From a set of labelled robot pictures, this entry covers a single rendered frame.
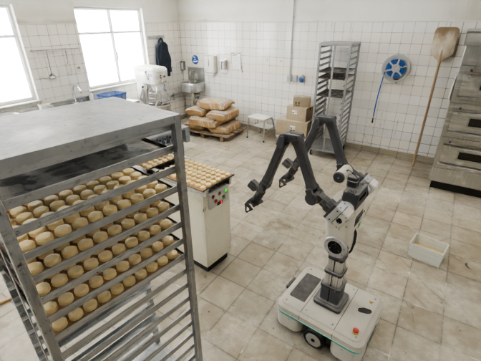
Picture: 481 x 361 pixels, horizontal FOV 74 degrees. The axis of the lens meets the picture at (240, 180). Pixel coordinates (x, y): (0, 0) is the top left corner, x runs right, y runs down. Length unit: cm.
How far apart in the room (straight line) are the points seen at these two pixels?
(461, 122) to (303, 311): 331
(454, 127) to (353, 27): 229
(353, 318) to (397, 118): 410
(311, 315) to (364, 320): 36
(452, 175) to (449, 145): 43
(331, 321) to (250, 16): 559
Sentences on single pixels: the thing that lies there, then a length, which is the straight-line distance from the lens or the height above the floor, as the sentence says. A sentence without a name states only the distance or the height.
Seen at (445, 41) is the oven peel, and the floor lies 184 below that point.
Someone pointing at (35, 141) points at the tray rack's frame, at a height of 182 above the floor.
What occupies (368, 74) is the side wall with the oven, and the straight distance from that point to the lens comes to 598.
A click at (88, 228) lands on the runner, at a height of 150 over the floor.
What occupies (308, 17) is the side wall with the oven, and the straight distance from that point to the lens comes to 626.
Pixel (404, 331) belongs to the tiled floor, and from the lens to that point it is 298.
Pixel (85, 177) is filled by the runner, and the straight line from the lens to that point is 114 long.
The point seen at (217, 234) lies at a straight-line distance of 298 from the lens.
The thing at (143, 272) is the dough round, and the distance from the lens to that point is 151.
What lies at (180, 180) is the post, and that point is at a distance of 133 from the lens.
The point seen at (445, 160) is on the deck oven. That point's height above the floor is 46.
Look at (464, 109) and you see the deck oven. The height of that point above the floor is 113.
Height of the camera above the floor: 213
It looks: 27 degrees down
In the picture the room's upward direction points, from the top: straight up
